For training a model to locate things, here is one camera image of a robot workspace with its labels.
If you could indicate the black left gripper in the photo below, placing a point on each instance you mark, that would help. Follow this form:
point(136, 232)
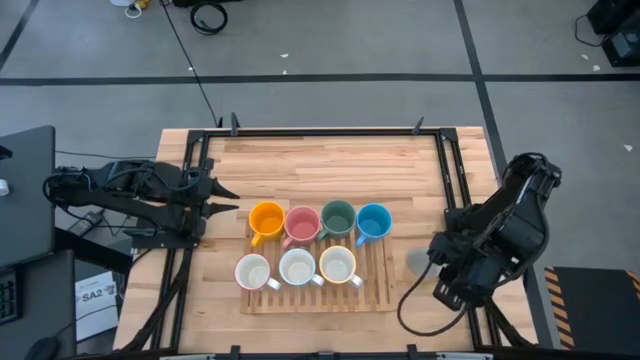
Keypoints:
point(197, 192)

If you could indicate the dark grey desk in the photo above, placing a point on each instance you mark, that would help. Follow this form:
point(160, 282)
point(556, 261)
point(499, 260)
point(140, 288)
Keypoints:
point(45, 300)

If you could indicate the black keyboard coloured keys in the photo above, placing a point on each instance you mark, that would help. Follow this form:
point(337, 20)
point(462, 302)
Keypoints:
point(7, 300)

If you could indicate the black aluminium table frame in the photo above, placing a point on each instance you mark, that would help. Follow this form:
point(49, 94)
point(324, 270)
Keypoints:
point(325, 133)

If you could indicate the black power adapter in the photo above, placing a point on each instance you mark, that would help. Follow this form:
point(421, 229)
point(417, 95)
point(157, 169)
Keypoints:
point(82, 227)

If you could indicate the white mug yellow rim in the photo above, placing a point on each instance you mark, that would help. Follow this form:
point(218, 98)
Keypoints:
point(336, 267)

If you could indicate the pink mug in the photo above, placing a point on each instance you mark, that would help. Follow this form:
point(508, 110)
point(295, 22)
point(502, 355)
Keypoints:
point(302, 227)

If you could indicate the black computer mouse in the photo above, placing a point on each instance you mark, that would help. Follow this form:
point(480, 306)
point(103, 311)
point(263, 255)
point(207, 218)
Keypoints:
point(42, 350)

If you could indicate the white blue-patterned mug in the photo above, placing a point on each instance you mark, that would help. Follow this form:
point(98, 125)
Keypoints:
point(298, 270)

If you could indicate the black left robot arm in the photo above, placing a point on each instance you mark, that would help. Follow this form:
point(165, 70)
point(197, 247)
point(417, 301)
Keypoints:
point(125, 200)

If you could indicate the wooden slatted shelf rack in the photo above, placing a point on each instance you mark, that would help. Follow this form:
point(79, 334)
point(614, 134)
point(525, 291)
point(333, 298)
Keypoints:
point(320, 309)

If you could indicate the green mug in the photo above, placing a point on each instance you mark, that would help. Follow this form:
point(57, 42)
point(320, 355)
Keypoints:
point(337, 220)

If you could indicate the white patterned mug red rim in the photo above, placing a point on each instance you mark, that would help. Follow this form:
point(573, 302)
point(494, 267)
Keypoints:
point(252, 272)

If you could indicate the black hazard-striped mat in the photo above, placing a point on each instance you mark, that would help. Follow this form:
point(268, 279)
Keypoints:
point(600, 310)

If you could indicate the blue mug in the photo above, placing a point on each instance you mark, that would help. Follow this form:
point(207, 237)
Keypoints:
point(374, 225)

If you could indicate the white SA2 box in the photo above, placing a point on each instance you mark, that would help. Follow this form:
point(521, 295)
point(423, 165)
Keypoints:
point(95, 310)

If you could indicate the black equipment case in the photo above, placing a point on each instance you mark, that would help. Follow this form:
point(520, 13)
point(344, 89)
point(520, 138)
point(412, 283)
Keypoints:
point(620, 45)

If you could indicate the black desk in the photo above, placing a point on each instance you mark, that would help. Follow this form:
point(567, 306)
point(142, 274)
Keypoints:
point(25, 210)

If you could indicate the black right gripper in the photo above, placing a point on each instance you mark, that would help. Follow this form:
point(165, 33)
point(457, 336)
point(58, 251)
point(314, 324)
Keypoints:
point(470, 265)

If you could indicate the small white cup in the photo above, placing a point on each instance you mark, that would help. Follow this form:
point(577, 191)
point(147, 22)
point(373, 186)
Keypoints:
point(3, 187)

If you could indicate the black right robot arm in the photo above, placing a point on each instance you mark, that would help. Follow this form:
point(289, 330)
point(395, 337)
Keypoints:
point(525, 210)

